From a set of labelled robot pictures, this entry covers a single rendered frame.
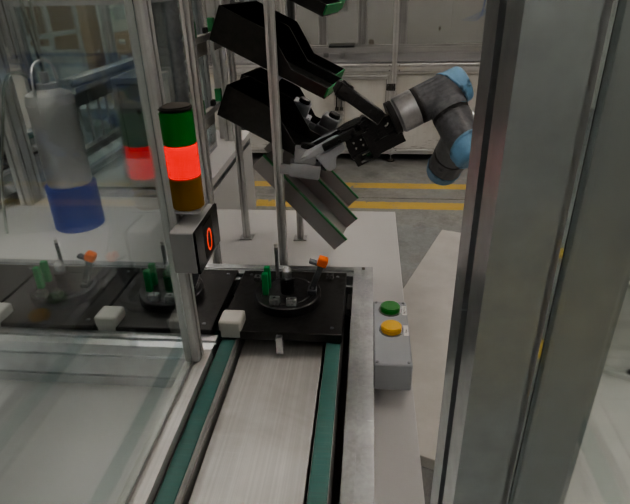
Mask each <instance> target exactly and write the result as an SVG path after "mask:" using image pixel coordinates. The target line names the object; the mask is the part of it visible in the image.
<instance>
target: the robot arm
mask: <svg viewBox="0 0 630 504"><path fill-rule="evenodd" d="M333 91H334V93H335V96H337V97H338V99H340V100H342V101H344V102H345V101H346V102H348V103H349V104H351V105H352V106H353V107H355V108H356V109H357V110H359V111H360V112H362V113H363V114H364V115H363V114H362V115H360V117H356V118H354V119H352V120H350V121H348V122H346V123H344V124H342V125H341V126H340V127H338V128H336V129H334V130H332V131H330V132H328V133H326V134H325V135H323V136H321V137H320V138H318V139H316V140H314V141H313V142H311V143H314V144H315V146H314V147H312V148H310V149H308V150H306V151H305V152H304V154H303V155H302V157H301V159H300V160H301V162H303V161H305V160H308V159H310V158H312V157H315V158H316V159H317V160H318V161H319V162H320V163H321V164H322V165H323V167H324V168H325V169H326V170H328V171H332V170H334V169H335V168H336V157H337V156H338V155H339V154H341V153H343V152H344V150H345V145H344V143H343V142H346V147H347V149H348V151H349V154H350V156H351V158H352V159H354V162H356V164H357V166H358V167H359V166H361V165H363V164H365V163H367V162H369V161H371V160H373V159H375V158H377V157H379V156H381V155H380V154H381V153H383V152H385V151H387V150H389V149H391V148H393V147H395V146H397V145H399V144H401V143H403V142H405V141H406V140H405V138H404V135H403V130H404V131H405V132H408V131H410V130H412V129H414V128H416V127H418V126H420V125H422V124H423V123H426V122H428V121H430V120H432V121H433V124H434V126H435V128H436V129H437V131H438V133H439V135H440V139H439V141H438V143H437V145H436V148H435V150H434V152H433V154H432V156H431V157H430V158H429V160H428V165H427V175H428V177H429V179H430V180H431V181H432V182H434V183H435V184H437V185H442V186H445V185H449V184H451V183H453V182H454V181H455V180H457V179H458V178H459V176H460V174H461V172H462V171H463V170H464V169H465V168H468V165H469V156H470V148H471V139H472V130H473V121H474V112H475V107H474V108H473V110H471V109H470V107H469V105H468V101H470V100H471V99H472V98H473V96H474V91H473V87H472V84H471V82H470V79H469V77H468V75H467V74H466V72H465V71H464V70H463V69H462V68H461V67H458V66H455V67H453V68H450V69H448V70H446V71H444V72H442V73H437V74H436V75H435V76H434V77H432V78H430V79H428V80H426V81H424V82H422V83H420V84H418V85H416V86H414V87H412V88H410V89H408V90H406V91H404V92H402V93H400V94H398V95H396V96H394V97H392V98H391V102H390V101H387V102H385V103H383V106H384V109H385V111H386V114H385V113H384V112H383V110H381V109H380V108H379V107H377V106H376V105H375V104H373V103H372V102H370V101H369V100H368V99H366V98H365V97H364V96H362V95H361V94H360V93H358V92H357V91H356V90H354V87H353V86H352V85H351V84H350V83H349V82H346V81H345V80H343V81H342V80H340V79H339V80H338V81H337V82H336V84H335V85H334V87H333ZM365 115H366V116H367V117H366V116H365ZM368 117H369V118H370V119H369V118H368ZM372 120H373V121H372ZM375 122H376V123H375ZM387 122H388V126H384V125H387ZM370 155H373V158H371V159H369V160H367V161H365V162H363V163H362V162H361V161H363V160H364V157H366V156H367V157H368V156H370Z"/></svg>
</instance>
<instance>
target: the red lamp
mask: <svg viewBox="0 0 630 504"><path fill-rule="evenodd" d="M164 153H165V159H166V165H167V172H168V178H170V179H172V180H189V179H193V178H196V177H198V176H199V175H200V174H201V170H200V163H199V155H198V147H197V142H196V143H195V144H193V145H190V146H186V147H178V148H171V147H166V146H164Z"/></svg>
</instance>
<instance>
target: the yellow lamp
mask: <svg viewBox="0 0 630 504"><path fill-rule="evenodd" d="M169 184H170V191H171V197H172V203H173V208H174V209H175V210H178V211H193V210H197V209H199V208H201V207H203V206H204V204H205V201H204V194H203V186H202V178H201V174H200V175H199V176H198V177H196V178H193V179H189V180H172V179H169Z"/></svg>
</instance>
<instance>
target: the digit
mask: <svg viewBox="0 0 630 504"><path fill-rule="evenodd" d="M203 232H204V239H205V247H206V254H207V260H208V259H209V257H210V255H211V254H212V252H213V250H214V248H215V242H214V234H213V226H212V218H211V215H210V217H209V218H208V220H207V221H206V223H205V224H204V226H203Z"/></svg>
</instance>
